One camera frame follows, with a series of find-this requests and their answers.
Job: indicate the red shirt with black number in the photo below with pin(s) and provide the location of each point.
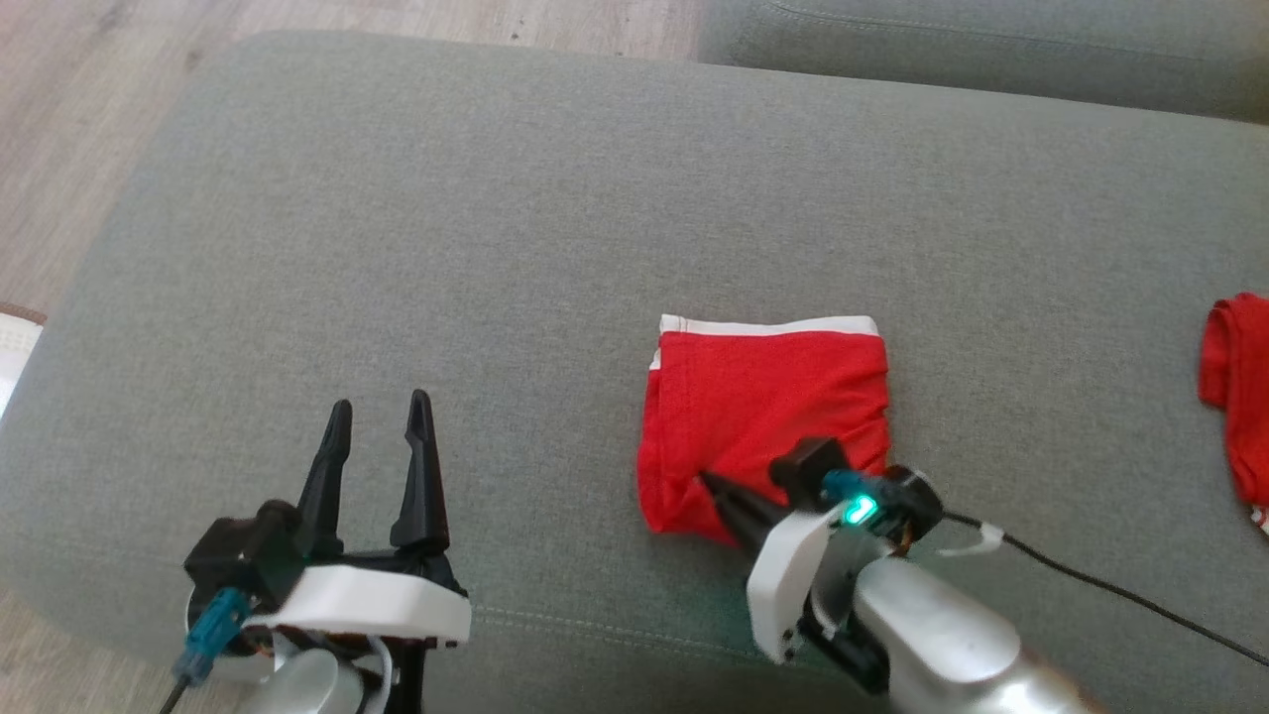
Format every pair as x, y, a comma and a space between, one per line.
1239, 397

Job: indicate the white woven mat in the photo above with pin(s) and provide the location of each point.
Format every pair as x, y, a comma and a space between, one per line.
18, 357

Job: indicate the teal left camera connector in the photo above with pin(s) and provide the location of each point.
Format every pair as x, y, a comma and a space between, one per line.
213, 635

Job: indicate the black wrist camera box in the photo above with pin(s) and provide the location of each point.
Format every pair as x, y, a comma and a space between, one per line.
243, 555
805, 464

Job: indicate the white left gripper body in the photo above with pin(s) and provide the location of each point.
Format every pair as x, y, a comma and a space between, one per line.
377, 600

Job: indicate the long grey sofa seat cushion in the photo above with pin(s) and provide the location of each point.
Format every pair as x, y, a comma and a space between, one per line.
991, 50

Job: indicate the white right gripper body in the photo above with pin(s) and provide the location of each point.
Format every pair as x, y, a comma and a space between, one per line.
783, 575

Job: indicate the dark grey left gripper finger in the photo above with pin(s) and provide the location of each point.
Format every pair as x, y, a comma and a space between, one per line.
421, 486
325, 486

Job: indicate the large grey sofa ottoman cushion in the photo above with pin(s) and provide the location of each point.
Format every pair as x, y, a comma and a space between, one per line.
496, 248

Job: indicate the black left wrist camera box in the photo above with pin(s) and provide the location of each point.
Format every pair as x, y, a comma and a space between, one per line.
243, 555

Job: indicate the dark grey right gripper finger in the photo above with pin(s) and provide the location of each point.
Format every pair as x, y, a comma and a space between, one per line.
744, 496
744, 526

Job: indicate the teal camera connector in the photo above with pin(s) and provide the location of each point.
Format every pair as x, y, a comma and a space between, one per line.
853, 506
213, 635

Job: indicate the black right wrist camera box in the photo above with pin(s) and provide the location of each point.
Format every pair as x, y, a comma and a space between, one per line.
805, 464

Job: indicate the teal right camera connector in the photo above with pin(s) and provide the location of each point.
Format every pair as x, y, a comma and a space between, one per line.
853, 506

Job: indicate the red shirt with white stripe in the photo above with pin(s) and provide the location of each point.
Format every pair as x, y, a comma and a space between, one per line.
753, 397

